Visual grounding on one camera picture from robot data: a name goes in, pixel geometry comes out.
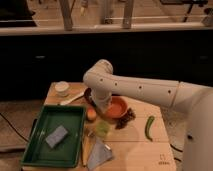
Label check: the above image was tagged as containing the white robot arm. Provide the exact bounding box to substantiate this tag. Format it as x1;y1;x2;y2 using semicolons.
83;59;213;171

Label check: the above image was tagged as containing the orange fruit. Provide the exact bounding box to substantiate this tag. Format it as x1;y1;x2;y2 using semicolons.
87;108;97;121

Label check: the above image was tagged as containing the orange bowl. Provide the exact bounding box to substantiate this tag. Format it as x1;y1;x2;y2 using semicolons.
105;96;128;119

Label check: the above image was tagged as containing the white spoon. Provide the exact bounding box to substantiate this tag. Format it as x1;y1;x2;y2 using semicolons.
59;92;84;106

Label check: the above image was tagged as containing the purple bowl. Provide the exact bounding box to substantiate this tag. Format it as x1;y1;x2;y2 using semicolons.
84;88;96;107

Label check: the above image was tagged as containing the light green plastic cup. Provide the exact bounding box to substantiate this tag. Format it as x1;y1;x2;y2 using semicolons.
95;121;110;138

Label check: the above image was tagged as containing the brown dried grapes bunch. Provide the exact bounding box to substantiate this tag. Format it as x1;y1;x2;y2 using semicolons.
115;108;136;129

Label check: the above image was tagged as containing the wooden fork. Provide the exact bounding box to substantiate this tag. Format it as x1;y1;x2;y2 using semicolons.
82;129;93;166

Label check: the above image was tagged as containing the white cup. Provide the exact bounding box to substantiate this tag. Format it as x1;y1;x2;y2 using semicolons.
54;81;70;97

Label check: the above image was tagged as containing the grey cloth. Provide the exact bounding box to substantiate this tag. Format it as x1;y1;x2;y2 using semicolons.
87;138;114;171

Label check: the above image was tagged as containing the green plastic tray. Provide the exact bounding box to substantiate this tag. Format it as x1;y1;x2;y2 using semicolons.
22;105;86;168

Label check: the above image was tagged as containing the grey sponge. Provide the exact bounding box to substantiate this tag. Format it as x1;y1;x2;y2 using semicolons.
45;125;68;148

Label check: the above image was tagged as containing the black cable right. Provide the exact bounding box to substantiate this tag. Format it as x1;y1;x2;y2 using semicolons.
169;143;184;164

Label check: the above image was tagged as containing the black cable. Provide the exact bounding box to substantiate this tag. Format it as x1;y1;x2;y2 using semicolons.
0;112;30;144
169;143;184;164

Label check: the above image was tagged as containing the black cable left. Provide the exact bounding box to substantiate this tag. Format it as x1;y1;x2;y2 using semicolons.
0;112;30;144

